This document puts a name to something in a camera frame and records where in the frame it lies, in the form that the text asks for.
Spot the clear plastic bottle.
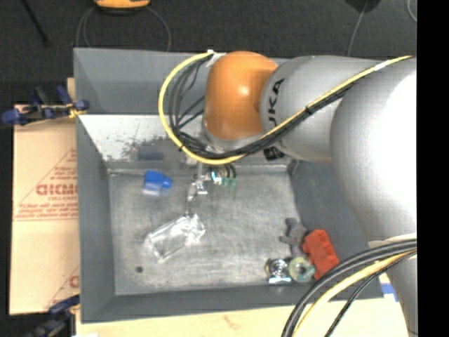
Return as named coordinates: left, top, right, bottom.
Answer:
left=144, top=213, right=207, bottom=264

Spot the grey metal bin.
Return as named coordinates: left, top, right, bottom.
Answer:
left=72, top=47, right=384, bottom=323

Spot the shiny silver metal piece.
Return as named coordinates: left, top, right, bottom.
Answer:
left=264, top=258, right=293, bottom=284

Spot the red toy brick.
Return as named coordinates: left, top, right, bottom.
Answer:
left=300, top=228, right=340, bottom=282

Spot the brown cardboard board red print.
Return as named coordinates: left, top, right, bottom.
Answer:
left=8, top=113, right=81, bottom=316

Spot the yellow-green ring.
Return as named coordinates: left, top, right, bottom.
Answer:
left=287, top=255, right=316, bottom=284

